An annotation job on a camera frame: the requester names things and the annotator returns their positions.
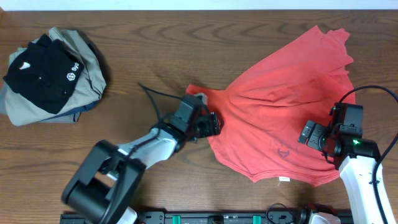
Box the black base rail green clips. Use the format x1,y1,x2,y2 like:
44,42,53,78
60,210,355,224

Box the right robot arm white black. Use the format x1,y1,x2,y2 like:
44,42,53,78
298,119,396,223

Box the black folded shirt white logo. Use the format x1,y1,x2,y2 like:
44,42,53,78
3,34,85,114

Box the red t-shirt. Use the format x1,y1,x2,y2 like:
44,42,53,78
187,27,355,186

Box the grey folded garment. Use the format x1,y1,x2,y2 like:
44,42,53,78
1,27,106,126

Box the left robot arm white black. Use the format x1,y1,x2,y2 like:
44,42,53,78
61,110,223,223

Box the dark blue folded garment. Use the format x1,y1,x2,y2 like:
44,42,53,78
53,100,100,118

